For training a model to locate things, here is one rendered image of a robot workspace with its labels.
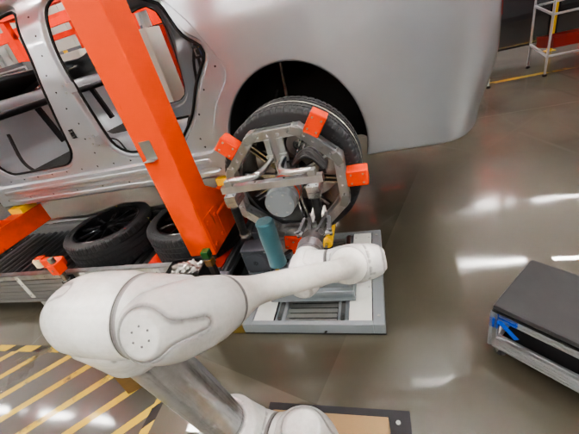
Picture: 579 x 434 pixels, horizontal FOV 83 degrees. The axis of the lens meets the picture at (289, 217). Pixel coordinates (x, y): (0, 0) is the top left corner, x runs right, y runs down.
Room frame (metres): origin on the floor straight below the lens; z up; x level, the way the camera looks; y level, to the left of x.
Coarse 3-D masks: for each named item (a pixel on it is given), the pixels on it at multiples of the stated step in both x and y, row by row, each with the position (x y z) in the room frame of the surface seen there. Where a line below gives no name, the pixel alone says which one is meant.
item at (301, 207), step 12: (252, 144) 1.46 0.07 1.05; (300, 144) 1.41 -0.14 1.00; (252, 156) 1.66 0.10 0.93; (264, 156) 1.47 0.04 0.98; (324, 156) 1.38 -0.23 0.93; (240, 168) 1.50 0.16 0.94; (252, 168) 1.64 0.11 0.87; (276, 168) 1.46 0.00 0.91; (252, 180) 1.60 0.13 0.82; (324, 180) 1.38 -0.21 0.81; (336, 180) 1.37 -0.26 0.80; (252, 192) 1.53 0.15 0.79; (264, 192) 1.49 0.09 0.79; (324, 192) 1.60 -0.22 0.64; (336, 192) 1.42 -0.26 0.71; (264, 204) 1.52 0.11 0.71; (300, 204) 1.43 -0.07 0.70; (324, 204) 1.45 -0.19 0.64; (276, 216) 1.46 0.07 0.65; (288, 216) 1.47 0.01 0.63; (300, 216) 1.46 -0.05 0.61
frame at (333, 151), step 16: (256, 128) 1.42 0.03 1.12; (272, 128) 1.35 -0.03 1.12; (288, 128) 1.31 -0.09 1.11; (240, 144) 1.39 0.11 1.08; (320, 144) 1.27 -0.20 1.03; (240, 160) 1.40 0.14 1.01; (336, 160) 1.25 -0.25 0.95; (336, 176) 1.26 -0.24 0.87; (240, 208) 1.42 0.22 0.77; (256, 208) 1.46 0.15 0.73; (336, 208) 1.27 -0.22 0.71; (288, 224) 1.41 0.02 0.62
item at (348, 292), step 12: (324, 288) 1.39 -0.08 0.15; (336, 288) 1.36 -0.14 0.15; (348, 288) 1.34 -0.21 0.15; (276, 300) 1.45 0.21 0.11; (288, 300) 1.42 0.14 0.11; (300, 300) 1.40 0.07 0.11; (312, 300) 1.37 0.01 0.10; (324, 300) 1.35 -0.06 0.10; (336, 300) 1.32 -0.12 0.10; (348, 300) 1.30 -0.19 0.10
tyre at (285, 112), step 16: (288, 96) 1.61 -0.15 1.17; (304, 96) 1.57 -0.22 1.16; (256, 112) 1.52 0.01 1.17; (272, 112) 1.42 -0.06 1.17; (288, 112) 1.39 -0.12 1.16; (304, 112) 1.37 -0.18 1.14; (336, 112) 1.49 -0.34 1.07; (240, 128) 1.48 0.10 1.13; (336, 128) 1.33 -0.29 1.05; (352, 128) 1.49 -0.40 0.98; (336, 144) 1.33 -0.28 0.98; (352, 144) 1.33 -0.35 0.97; (352, 160) 1.31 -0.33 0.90; (352, 192) 1.32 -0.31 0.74
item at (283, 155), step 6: (282, 138) 1.32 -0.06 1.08; (282, 144) 1.32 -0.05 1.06; (282, 150) 1.32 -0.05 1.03; (282, 156) 1.30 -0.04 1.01; (288, 156) 1.32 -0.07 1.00; (282, 162) 1.24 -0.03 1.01; (282, 168) 1.17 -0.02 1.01; (300, 168) 1.12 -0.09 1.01; (306, 168) 1.11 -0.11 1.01; (312, 168) 1.11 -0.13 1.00; (282, 174) 1.16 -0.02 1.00; (288, 174) 1.13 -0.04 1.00; (294, 174) 1.12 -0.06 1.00; (300, 174) 1.12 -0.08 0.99; (312, 174) 1.10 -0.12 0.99
